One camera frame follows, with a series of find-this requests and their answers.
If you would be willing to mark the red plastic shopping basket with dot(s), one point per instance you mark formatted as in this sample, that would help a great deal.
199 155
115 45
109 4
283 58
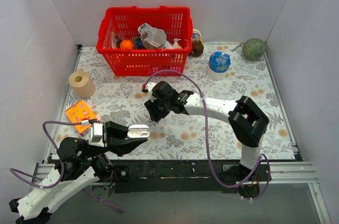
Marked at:
124 22

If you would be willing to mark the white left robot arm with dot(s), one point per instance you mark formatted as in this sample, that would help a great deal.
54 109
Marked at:
81 163

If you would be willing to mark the orange fruit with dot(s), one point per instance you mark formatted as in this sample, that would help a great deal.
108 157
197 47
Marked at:
126 44

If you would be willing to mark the orange snack box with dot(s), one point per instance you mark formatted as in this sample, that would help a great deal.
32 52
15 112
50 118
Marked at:
78 113

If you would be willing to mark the green melon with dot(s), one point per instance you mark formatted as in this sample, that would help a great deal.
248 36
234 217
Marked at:
252 49

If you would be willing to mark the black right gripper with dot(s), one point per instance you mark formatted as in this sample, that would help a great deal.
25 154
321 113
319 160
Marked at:
154 108

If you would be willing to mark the grey crumpled bag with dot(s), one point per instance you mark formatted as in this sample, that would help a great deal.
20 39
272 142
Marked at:
152 38

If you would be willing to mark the white pump bottle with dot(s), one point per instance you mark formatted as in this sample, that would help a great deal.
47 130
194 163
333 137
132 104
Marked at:
176 44

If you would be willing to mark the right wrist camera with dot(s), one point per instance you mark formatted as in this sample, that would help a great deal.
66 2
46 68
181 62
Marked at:
148 89

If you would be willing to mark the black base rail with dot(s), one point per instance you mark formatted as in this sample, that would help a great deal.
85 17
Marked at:
172 176

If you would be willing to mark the beige paper roll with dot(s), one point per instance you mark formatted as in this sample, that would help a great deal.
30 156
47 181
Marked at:
82 84

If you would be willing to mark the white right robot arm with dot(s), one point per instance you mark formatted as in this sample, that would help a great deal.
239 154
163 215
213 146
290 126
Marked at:
248 121

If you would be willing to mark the blue lidded white jar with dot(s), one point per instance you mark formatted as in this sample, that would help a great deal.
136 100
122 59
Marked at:
218 65

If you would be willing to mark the brown jar with label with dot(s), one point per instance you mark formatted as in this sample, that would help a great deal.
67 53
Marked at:
197 44

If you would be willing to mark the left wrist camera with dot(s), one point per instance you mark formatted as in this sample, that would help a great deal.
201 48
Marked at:
96 135

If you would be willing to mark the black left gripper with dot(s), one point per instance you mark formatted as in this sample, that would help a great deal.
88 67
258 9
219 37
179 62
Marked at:
107 137

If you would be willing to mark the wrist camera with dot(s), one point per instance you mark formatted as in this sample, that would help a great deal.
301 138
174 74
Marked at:
96 135
148 89

